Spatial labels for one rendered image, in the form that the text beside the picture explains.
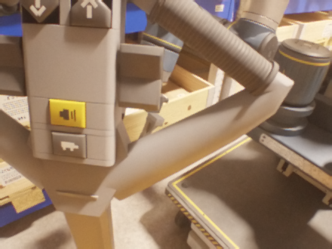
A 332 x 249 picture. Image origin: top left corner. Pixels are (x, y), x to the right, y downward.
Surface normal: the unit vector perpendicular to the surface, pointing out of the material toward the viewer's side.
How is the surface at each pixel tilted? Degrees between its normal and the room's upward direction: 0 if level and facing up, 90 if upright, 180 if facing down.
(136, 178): 79
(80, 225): 90
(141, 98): 57
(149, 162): 68
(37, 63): 74
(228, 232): 0
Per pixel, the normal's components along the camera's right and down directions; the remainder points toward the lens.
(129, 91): -0.04, 0.06
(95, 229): -0.08, 0.58
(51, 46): -0.07, 0.34
